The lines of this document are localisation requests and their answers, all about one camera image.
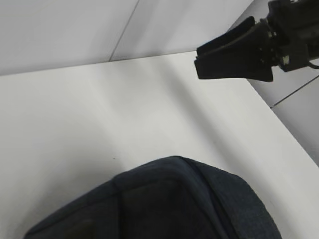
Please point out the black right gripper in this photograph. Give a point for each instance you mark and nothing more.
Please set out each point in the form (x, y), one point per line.
(289, 39)

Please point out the dark blue fabric bag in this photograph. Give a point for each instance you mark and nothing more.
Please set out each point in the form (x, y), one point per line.
(169, 198)

